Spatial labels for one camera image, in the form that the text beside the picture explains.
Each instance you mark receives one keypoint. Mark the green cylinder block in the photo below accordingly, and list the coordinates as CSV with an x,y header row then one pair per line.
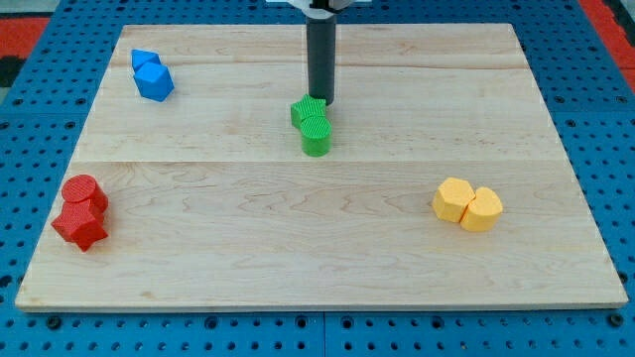
x,y
316,136

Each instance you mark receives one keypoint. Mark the blue hexagon block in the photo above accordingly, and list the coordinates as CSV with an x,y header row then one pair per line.
x,y
154,81

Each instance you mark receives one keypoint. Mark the yellow heart block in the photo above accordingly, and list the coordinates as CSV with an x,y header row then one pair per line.
x,y
483,212

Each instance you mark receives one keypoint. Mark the light wooden board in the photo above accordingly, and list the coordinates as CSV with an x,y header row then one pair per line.
x,y
214,207

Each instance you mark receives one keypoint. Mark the black cylindrical pointer rod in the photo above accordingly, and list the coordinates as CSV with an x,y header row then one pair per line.
x,y
321,49

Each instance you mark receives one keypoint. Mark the green star block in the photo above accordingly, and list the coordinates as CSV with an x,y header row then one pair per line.
x,y
306,108

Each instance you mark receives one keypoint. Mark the blue cube block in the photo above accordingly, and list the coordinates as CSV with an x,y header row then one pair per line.
x,y
141,57

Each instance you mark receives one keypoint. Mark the yellow hexagon block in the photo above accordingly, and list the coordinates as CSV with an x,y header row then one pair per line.
x,y
452,198

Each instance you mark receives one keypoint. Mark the red cylinder block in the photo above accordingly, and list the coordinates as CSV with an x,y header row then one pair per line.
x,y
84,187

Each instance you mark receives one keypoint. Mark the red star block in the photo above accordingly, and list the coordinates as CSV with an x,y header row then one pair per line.
x,y
80,223

